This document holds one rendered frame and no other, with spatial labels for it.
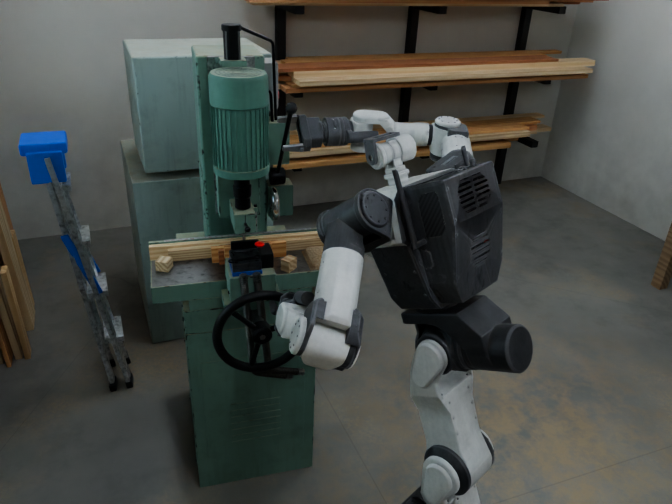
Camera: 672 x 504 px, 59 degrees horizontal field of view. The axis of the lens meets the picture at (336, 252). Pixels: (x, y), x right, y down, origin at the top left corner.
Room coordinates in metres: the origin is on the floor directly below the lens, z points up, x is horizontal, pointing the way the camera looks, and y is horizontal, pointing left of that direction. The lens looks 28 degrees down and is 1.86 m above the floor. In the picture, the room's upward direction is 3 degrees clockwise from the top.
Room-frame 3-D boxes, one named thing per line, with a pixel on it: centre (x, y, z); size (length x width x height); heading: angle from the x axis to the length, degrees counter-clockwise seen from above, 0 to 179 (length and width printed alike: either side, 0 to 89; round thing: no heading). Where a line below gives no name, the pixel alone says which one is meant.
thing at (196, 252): (1.80, 0.25, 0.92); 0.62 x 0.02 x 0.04; 107
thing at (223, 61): (1.91, 0.35, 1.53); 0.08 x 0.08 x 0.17; 17
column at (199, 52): (2.05, 0.40, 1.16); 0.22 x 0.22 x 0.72; 17
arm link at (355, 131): (1.80, -0.04, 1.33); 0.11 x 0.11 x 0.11; 17
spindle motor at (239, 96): (1.78, 0.31, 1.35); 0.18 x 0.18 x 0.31
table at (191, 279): (1.67, 0.29, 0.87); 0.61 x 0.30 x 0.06; 107
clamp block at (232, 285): (1.59, 0.26, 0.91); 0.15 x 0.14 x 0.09; 107
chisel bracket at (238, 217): (1.80, 0.32, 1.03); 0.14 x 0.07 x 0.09; 17
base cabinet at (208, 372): (1.89, 0.35, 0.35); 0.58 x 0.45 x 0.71; 17
